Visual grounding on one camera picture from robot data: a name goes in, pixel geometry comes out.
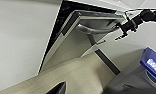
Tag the stainless steel dishwasher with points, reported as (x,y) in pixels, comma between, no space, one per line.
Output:
(70,43)

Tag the white drawer unit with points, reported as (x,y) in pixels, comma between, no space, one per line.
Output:
(140,40)

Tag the dark cabinet toe kick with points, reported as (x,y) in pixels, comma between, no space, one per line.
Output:
(107,61)

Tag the grey bin blue lid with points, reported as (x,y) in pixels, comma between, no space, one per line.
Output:
(152,61)

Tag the white two-door base cabinet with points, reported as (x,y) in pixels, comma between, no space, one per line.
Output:
(20,40)

